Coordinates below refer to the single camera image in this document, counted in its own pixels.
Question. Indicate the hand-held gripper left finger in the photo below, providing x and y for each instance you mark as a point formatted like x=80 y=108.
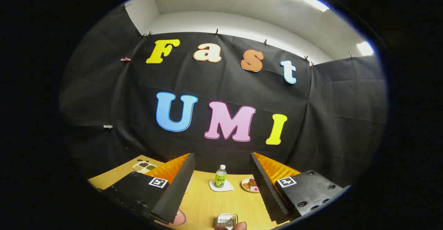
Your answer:
x=180 y=188

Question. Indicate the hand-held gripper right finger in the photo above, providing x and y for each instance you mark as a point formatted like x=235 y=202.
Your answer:
x=264 y=188

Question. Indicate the brown meat piece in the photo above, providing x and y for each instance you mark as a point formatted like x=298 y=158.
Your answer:
x=252 y=182

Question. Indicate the white food plate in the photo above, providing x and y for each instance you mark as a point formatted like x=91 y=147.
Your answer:
x=244 y=181

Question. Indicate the pink plate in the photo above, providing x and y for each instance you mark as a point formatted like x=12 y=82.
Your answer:
x=180 y=218

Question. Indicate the white coaster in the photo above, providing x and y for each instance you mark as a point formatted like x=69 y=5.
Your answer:
x=227 y=188

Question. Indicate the green tea bottle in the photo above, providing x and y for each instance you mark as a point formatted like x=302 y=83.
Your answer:
x=220 y=180

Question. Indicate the white divided condiment tray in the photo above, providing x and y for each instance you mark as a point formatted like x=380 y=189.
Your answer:
x=143 y=165

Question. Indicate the perforated metal basket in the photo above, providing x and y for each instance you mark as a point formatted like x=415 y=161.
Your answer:
x=226 y=219

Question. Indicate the ceiling light strip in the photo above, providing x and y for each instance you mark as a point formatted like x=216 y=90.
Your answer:
x=365 y=48

